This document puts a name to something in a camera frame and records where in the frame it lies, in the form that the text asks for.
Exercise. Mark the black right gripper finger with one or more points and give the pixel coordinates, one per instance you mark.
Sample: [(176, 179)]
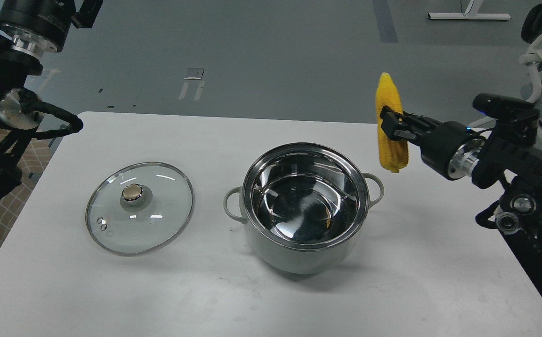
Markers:
[(395, 125)]

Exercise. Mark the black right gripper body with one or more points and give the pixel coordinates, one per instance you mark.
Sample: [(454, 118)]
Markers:
[(449, 148)]

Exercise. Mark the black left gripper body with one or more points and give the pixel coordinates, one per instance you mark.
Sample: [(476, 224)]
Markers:
[(37, 26)]

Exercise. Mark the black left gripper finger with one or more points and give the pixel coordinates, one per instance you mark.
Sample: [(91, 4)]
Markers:
[(87, 14)]

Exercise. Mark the yellow corn cob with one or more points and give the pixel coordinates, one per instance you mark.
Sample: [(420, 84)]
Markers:
[(393, 150)]

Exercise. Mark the glass pot lid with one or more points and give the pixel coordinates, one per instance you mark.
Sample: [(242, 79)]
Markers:
[(140, 208)]

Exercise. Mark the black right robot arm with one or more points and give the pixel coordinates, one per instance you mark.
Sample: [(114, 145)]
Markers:
[(508, 156)]

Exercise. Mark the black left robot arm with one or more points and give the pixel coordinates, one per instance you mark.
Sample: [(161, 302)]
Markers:
[(24, 116)]

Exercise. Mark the grey steel cooking pot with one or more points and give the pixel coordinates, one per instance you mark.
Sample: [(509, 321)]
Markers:
[(302, 205)]

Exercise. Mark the white desk base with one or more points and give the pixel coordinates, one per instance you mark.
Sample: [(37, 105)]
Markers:
[(470, 13)]

